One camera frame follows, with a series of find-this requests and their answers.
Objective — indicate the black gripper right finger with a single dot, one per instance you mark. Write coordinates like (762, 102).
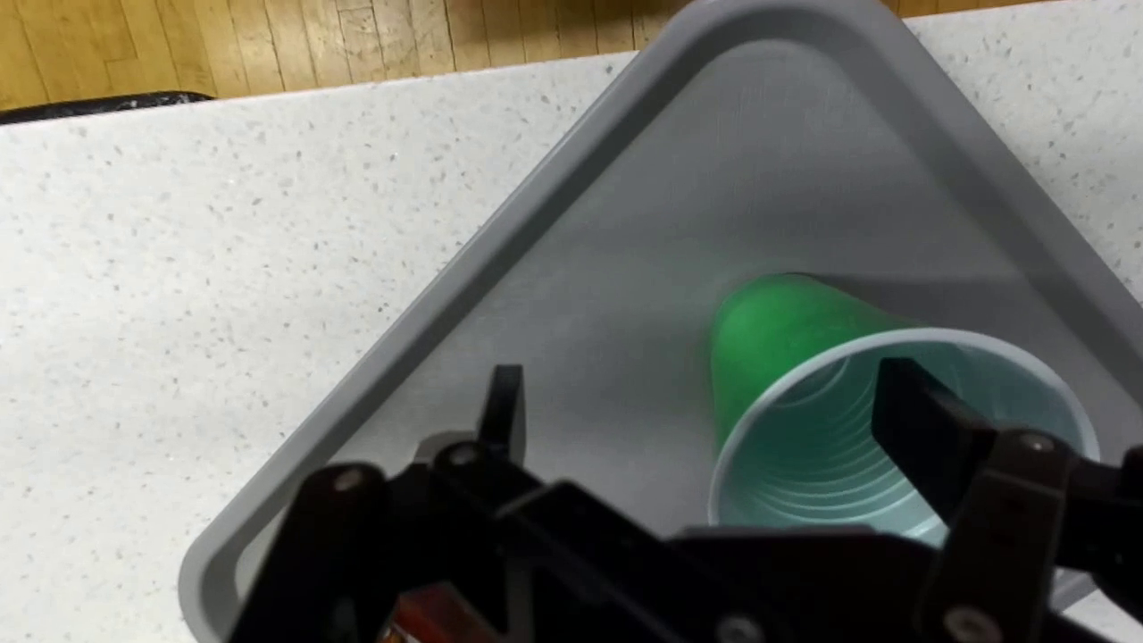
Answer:
(1013, 522)

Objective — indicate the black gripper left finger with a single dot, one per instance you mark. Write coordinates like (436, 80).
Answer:
(359, 558)

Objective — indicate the green plastic cup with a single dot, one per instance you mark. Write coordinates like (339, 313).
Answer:
(774, 345)

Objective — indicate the grey plastic tray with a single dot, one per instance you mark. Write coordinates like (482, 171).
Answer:
(737, 181)

